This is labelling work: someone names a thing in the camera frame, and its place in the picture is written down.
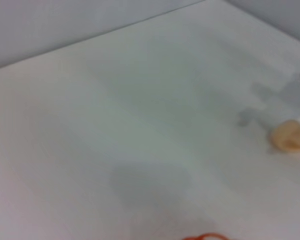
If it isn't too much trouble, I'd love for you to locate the beige bread bun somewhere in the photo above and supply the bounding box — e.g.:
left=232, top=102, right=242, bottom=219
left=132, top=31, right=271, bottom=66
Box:
left=269, top=119, right=300, bottom=154

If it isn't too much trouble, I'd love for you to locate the orange plastic wire basket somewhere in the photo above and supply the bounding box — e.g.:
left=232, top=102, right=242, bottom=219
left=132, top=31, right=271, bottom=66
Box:
left=181, top=232, right=232, bottom=240

